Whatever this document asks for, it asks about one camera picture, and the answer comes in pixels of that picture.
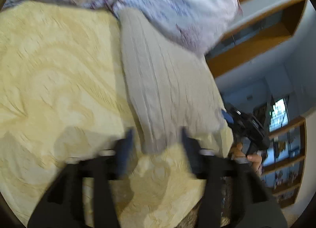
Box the beige cable-knit sweater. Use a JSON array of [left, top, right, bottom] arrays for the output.
[[119, 8, 228, 154]]

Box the person's right hand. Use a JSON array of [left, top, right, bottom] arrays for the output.
[[229, 143, 262, 176]]

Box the wooden bookshelf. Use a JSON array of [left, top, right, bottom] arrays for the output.
[[260, 116, 307, 208]]

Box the yellow orange patterned bedspread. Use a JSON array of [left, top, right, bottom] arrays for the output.
[[1, 1, 223, 227]]

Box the wooden headboard frame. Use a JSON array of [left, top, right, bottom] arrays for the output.
[[206, 0, 308, 77]]

